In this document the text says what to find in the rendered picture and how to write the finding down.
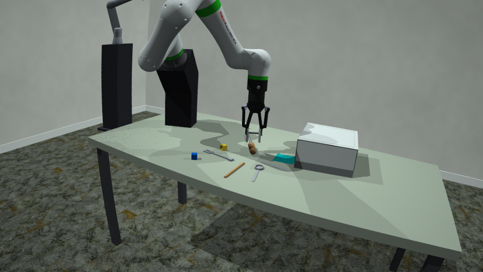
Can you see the teal square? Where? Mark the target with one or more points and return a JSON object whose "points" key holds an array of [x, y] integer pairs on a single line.
{"points": [[284, 158]]}

